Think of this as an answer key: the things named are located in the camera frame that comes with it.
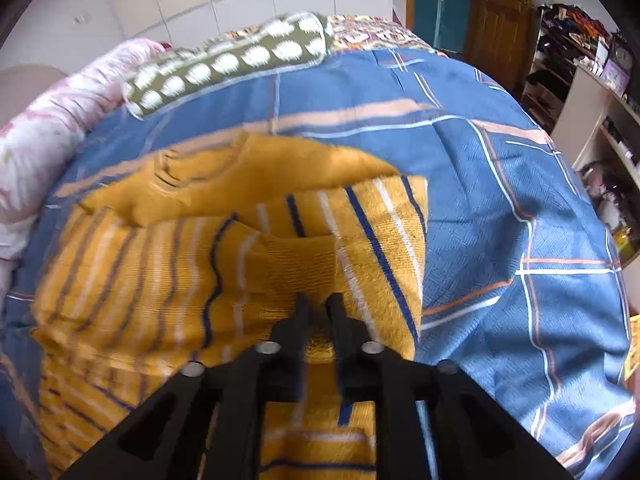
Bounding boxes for teal door panel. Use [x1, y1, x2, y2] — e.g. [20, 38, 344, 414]
[414, 0, 473, 53]

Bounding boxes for purple desk clock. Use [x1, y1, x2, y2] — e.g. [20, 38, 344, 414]
[600, 35, 633, 96]

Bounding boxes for brown wooden door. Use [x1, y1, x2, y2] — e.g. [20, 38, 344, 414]
[465, 0, 537, 91]

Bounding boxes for yellow striped knitted blanket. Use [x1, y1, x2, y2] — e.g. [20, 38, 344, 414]
[30, 132, 431, 480]

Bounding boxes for green pillow with white spots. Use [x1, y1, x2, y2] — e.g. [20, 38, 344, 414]
[122, 11, 335, 120]

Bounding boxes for orange patterned bed sheet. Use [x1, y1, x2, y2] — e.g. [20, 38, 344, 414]
[200, 14, 448, 58]

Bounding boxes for shelf rack with clothes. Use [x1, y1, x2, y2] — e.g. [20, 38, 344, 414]
[520, 4, 613, 133]

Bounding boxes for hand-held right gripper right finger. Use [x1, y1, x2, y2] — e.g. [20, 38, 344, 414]
[326, 292, 576, 480]

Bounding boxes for beige headboard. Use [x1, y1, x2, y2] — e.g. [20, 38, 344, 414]
[0, 65, 66, 126]

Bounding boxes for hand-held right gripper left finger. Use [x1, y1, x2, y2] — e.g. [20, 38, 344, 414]
[59, 292, 311, 480]

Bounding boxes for blue plaid bed cover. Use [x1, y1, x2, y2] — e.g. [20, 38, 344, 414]
[0, 47, 636, 480]

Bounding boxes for pile of bags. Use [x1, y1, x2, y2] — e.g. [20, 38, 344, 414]
[580, 160, 633, 261]

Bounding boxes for white desk with shelves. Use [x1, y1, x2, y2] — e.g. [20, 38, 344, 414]
[550, 62, 640, 201]

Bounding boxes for pink floral quilt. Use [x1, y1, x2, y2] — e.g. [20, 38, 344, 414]
[0, 38, 166, 281]

